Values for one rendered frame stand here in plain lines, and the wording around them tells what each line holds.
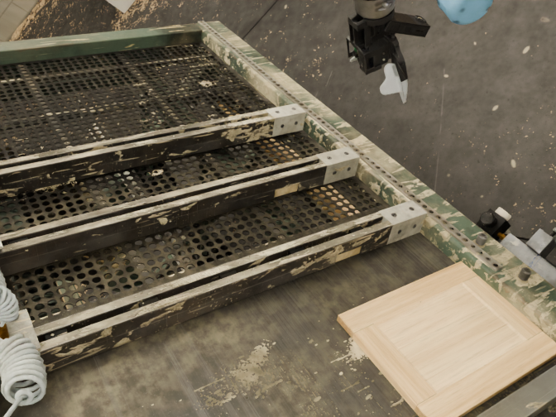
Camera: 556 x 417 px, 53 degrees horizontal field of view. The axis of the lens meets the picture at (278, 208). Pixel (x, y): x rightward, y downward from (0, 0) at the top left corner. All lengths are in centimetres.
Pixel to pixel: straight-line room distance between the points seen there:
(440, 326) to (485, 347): 10
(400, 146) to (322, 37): 91
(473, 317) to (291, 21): 252
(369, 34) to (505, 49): 172
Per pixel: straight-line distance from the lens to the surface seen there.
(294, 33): 350
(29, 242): 135
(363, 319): 129
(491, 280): 149
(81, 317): 118
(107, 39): 235
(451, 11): 99
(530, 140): 259
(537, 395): 130
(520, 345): 140
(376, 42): 117
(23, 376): 93
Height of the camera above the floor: 232
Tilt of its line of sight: 50 degrees down
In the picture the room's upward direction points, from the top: 63 degrees counter-clockwise
